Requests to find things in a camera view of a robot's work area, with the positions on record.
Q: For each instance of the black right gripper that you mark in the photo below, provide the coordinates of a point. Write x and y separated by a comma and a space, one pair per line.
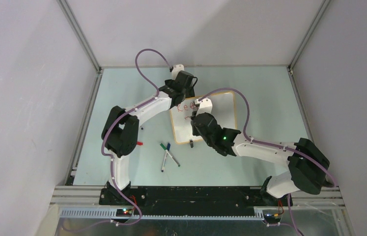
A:
195, 132

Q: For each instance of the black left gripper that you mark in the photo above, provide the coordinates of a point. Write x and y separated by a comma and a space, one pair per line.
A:
189, 92

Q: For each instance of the whiteboard with orange frame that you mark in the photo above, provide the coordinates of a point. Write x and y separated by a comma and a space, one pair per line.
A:
223, 110

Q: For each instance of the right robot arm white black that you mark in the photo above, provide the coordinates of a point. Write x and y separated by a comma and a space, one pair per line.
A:
306, 166

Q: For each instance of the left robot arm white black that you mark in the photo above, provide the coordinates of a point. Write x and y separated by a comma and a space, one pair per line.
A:
120, 133

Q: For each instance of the blue marker pen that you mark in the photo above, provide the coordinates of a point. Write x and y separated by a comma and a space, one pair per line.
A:
166, 149

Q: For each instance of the green marker pen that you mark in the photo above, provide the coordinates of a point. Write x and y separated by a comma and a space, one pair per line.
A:
173, 158

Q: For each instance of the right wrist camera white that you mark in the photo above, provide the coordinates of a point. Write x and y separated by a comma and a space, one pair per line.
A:
203, 106

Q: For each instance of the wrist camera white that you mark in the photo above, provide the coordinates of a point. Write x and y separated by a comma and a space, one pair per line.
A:
203, 106
175, 69

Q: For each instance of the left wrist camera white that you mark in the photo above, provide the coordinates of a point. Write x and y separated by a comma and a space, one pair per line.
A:
175, 69

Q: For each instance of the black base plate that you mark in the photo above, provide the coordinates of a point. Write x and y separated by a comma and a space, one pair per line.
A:
192, 201

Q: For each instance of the grey cable duct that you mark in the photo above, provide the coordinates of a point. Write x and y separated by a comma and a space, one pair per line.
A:
114, 213

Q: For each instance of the left aluminium corner post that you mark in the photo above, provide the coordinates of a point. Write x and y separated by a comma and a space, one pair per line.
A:
79, 33

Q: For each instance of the aluminium corner post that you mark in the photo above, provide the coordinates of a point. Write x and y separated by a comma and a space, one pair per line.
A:
79, 33
308, 34

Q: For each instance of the aluminium frame rail front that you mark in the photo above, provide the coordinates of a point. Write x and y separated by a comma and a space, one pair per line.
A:
88, 196

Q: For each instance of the right aluminium corner post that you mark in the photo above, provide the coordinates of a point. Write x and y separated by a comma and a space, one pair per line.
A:
308, 34

